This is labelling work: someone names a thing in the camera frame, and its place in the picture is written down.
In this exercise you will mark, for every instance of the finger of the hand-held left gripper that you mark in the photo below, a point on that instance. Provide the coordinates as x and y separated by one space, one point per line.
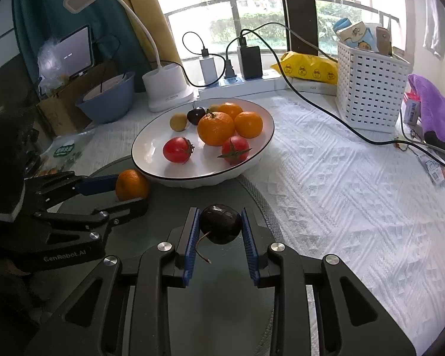
126 209
96 184

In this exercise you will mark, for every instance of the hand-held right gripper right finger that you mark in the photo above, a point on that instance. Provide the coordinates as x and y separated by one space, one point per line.
250 252

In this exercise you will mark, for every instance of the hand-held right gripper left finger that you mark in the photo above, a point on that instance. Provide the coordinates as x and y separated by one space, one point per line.
188 252

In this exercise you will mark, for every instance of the small orange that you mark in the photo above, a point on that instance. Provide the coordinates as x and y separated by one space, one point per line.
249 124
230 109
131 185

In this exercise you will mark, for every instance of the dark red cherry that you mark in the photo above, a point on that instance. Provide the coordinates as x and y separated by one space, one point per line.
220 224
196 115

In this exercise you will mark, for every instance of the white plate with dark rim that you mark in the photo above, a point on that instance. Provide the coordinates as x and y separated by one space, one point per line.
152 152

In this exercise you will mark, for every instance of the red tomato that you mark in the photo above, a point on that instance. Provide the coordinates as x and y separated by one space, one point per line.
235 150
177 150

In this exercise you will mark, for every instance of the yellowish longan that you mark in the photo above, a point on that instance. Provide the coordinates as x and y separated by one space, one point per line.
178 122

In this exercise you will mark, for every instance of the large orange mandarin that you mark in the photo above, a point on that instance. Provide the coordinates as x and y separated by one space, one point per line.
215 128

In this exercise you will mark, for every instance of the green-label plastic bag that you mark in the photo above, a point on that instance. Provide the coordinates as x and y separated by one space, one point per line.
66 152

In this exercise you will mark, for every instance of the round grey placemat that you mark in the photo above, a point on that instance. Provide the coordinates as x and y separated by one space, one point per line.
215 304

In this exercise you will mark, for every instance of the brown cardboard box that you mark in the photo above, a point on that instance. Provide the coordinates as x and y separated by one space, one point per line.
59 111

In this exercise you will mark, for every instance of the blue bowl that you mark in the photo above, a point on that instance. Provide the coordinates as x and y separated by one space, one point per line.
107 107

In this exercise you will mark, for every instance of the white inner bowl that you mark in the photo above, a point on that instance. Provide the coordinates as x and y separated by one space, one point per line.
104 91

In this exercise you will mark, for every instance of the white textured tablecloth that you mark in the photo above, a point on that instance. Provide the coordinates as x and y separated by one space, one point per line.
337 211

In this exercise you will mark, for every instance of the clear plastic bag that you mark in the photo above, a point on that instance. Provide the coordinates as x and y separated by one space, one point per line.
50 63

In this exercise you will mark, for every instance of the white desk lamp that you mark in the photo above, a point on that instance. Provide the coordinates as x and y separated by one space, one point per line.
163 85

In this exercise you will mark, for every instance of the tablet with dark screen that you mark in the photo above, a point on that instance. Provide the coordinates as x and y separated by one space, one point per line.
74 53

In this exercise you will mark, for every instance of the white charger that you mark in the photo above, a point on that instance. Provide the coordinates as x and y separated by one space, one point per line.
207 70

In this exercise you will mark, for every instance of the teal curtain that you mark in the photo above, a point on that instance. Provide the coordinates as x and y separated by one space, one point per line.
44 7

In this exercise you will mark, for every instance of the yellow curtain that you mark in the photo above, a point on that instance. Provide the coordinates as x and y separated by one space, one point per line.
141 26

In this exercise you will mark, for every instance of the white power strip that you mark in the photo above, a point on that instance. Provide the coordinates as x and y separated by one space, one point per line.
244 86

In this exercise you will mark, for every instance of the black plug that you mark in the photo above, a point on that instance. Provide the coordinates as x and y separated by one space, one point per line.
228 69

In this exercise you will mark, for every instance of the white tissue packet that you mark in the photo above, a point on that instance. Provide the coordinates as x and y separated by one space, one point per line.
311 87

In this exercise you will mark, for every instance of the black charger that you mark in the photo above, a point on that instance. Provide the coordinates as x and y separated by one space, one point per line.
250 63

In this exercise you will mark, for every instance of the yellow printed packet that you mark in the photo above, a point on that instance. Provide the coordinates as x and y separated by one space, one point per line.
307 68

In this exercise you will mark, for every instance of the white label tags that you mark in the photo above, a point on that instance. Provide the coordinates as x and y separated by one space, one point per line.
434 168

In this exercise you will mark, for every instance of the white perforated plastic basket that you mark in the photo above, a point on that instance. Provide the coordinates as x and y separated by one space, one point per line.
371 89

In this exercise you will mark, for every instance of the small white box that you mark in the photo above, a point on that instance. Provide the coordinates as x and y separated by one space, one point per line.
411 109

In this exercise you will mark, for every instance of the black balcony railing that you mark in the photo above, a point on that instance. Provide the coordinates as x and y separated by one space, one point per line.
233 18

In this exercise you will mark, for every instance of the black pouch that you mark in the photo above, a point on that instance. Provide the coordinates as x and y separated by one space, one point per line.
441 144

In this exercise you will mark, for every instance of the purple cloth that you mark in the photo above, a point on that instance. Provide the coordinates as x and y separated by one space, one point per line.
437 111

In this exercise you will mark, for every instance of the duck-print tissue packet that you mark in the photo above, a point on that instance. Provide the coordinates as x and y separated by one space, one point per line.
356 37

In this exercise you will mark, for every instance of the blue cup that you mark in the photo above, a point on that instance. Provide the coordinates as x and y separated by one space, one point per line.
340 24

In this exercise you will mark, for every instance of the white hanging cloth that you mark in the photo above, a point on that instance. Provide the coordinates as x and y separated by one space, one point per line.
435 18

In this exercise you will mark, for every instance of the black window post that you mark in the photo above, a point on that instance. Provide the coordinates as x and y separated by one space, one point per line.
296 7

